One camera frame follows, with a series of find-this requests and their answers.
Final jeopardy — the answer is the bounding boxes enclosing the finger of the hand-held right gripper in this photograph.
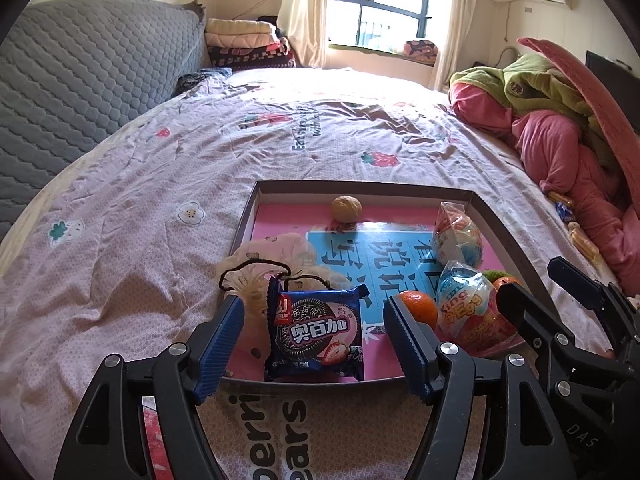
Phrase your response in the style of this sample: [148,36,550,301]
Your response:
[547,256,637,322]
[495,283,577,367]

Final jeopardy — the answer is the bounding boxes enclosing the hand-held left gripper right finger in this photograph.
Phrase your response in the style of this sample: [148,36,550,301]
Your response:
[382,294,583,480]

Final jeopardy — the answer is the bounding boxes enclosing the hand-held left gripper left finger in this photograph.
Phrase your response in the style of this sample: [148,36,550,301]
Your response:
[52,295,246,480]

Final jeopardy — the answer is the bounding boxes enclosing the toy egg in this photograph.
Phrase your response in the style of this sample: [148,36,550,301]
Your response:
[435,260,526,358]
[432,201,484,268]

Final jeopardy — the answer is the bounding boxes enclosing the blue cookie packet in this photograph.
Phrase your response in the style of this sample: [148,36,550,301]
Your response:
[264,276,370,383]

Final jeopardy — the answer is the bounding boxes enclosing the beige organza scrunchie black trim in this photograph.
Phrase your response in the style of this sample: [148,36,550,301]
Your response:
[217,232,351,361]

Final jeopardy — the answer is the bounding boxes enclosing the cardboard box tray pink bottom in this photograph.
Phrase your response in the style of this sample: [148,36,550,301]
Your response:
[220,180,548,386]

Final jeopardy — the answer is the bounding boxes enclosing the walnut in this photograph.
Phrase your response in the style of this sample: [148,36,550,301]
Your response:
[331,195,362,223]

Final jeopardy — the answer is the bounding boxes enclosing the long yellow snack packet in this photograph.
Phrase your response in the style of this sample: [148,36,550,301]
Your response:
[567,222,601,261]

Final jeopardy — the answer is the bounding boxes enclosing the pink fleece blanket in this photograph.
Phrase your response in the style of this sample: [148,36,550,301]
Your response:
[447,82,640,296]

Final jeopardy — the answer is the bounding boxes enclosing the strawberry printed bed sheet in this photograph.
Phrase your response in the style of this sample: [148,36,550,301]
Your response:
[0,67,640,480]

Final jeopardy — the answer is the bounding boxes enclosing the pink quilted blanket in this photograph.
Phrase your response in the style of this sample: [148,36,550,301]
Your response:
[517,36,640,191]

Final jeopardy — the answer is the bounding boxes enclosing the black television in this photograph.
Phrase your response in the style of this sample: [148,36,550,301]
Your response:
[585,50,640,133]

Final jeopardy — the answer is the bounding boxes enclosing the green fleece blanket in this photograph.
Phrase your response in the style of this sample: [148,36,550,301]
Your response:
[450,54,621,161]

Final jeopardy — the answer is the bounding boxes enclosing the dark blue patterned pillow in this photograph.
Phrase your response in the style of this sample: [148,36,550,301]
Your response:
[177,67,233,96]

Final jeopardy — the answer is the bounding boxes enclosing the floral folded blanket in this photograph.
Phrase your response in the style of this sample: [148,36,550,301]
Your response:
[402,39,440,65]

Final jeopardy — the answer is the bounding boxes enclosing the cream curtain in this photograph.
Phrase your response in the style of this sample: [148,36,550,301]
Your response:
[432,0,483,93]
[277,0,336,68]

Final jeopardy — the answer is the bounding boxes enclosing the dark patterned folded blanket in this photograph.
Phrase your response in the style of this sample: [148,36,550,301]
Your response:
[207,42,296,68]

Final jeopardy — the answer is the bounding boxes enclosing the grey quilted headboard cover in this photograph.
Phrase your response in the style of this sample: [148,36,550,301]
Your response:
[0,0,211,241]

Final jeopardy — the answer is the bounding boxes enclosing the cream folded blanket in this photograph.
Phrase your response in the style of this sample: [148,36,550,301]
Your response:
[205,18,276,48]

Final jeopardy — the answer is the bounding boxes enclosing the window with black frame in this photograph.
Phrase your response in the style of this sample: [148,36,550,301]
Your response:
[330,0,433,53]

